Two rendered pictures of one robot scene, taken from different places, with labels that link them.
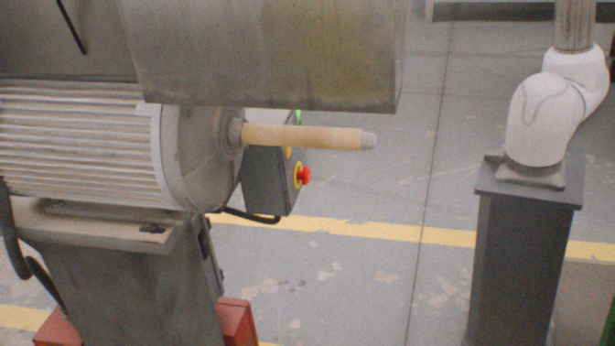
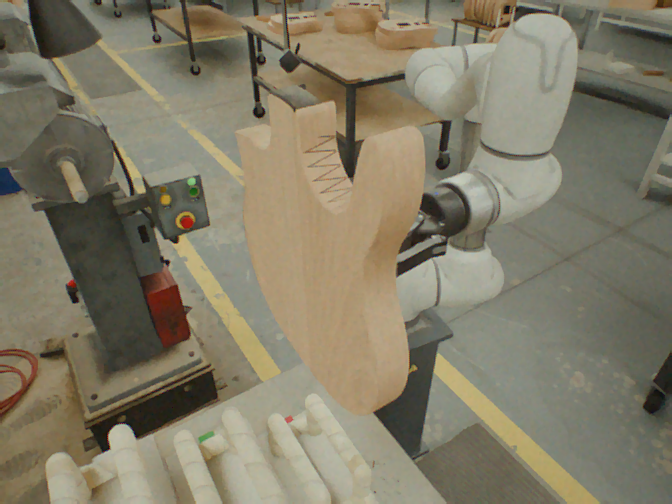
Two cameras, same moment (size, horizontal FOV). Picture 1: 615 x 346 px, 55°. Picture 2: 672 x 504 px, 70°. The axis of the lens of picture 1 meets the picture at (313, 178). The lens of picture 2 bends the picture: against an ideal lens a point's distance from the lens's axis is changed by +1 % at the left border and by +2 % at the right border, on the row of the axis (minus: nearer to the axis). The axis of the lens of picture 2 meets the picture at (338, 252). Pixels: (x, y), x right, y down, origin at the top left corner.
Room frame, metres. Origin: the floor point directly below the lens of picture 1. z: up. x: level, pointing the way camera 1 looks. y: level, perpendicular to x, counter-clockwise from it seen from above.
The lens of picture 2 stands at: (0.33, -1.18, 1.84)
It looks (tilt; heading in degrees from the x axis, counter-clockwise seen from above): 37 degrees down; 39
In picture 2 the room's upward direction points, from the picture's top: straight up
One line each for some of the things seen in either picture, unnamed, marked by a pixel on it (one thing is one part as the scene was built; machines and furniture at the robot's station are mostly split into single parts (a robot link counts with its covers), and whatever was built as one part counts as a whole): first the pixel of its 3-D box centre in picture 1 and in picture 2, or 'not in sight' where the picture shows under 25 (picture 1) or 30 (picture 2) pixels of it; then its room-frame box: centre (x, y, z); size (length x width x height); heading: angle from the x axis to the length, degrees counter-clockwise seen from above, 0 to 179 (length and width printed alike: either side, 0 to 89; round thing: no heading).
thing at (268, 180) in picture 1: (240, 172); (165, 202); (1.05, 0.15, 0.99); 0.24 x 0.21 x 0.26; 72
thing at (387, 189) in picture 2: not in sight; (376, 180); (0.63, -0.98, 1.64); 0.07 x 0.04 x 0.10; 71
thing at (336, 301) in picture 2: not in sight; (310, 252); (0.68, -0.86, 1.48); 0.35 x 0.04 x 0.40; 71
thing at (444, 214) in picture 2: not in sight; (423, 220); (0.85, -0.92, 1.46); 0.09 x 0.08 x 0.07; 161
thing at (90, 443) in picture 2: not in sight; (142, 370); (0.86, 0.37, 0.12); 0.61 x 0.51 x 0.25; 162
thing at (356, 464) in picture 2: not in sight; (336, 434); (0.72, -0.86, 1.04); 0.20 x 0.03 x 0.03; 71
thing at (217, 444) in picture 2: not in sight; (212, 447); (0.56, -0.71, 1.04); 0.11 x 0.03 x 0.03; 162
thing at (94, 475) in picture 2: not in sight; (104, 470); (0.41, -0.66, 1.12); 0.11 x 0.03 x 0.03; 162
